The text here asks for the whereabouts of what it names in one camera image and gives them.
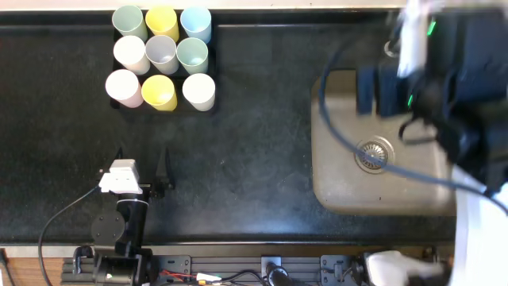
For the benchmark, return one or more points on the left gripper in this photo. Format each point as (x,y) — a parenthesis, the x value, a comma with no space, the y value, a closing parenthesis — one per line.
(147,190)

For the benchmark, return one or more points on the yellow cup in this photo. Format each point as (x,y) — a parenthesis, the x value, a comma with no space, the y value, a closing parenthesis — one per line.
(158,89)
(161,20)

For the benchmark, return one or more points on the pink cup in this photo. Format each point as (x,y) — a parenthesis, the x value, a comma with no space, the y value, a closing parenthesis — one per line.
(122,85)

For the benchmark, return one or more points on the white cup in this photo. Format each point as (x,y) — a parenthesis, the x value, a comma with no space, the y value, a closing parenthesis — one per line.
(198,89)
(130,51)

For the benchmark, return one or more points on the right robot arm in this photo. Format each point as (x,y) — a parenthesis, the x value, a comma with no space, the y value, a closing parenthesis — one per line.
(468,79)

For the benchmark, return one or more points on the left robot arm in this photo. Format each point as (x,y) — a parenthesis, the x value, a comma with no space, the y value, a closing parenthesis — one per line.
(127,222)

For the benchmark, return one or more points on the black tray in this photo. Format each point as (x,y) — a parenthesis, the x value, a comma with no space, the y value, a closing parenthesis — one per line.
(178,109)
(212,59)

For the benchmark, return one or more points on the grey cup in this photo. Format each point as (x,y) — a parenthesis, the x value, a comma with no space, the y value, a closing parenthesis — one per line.
(160,51)

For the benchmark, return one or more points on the green cup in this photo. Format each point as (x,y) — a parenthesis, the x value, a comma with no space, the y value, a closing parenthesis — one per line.
(129,20)
(192,53)

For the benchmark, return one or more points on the blue cup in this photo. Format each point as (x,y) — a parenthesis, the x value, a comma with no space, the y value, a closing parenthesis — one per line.
(196,22)

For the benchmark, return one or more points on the steel sink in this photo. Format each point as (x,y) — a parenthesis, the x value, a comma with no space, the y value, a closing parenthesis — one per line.
(357,190)

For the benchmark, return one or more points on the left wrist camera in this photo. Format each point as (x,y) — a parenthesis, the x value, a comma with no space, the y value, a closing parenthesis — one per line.
(121,176)

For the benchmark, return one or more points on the mounting rail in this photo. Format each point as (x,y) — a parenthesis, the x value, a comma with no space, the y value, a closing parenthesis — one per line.
(234,270)

